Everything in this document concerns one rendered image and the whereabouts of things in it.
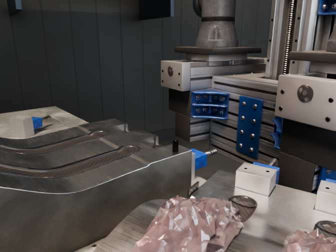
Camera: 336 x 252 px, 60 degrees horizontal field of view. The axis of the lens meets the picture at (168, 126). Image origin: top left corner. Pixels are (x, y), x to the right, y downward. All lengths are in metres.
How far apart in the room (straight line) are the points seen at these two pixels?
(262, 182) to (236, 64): 0.71
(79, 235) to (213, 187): 0.20
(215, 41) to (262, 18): 2.93
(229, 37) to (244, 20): 2.40
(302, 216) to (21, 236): 0.34
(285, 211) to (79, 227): 0.27
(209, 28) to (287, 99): 0.48
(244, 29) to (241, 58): 2.35
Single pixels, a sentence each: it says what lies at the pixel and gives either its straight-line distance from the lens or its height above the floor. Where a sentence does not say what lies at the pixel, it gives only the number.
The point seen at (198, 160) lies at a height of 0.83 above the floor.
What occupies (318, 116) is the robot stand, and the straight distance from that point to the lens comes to 0.62.
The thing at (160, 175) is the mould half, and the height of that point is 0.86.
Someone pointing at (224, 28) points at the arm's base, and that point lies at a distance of 1.04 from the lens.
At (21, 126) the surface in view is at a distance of 0.90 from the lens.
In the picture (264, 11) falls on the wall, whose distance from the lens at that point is 3.96.
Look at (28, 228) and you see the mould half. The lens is 0.39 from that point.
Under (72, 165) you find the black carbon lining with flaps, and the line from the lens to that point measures 0.47.
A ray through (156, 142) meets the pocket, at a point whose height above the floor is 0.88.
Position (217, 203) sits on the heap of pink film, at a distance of 0.32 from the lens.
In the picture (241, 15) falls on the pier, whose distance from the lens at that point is 3.41.
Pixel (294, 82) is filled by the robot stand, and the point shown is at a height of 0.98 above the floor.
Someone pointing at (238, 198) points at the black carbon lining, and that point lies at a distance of 0.43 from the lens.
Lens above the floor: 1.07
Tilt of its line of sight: 17 degrees down
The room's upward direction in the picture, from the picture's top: straight up
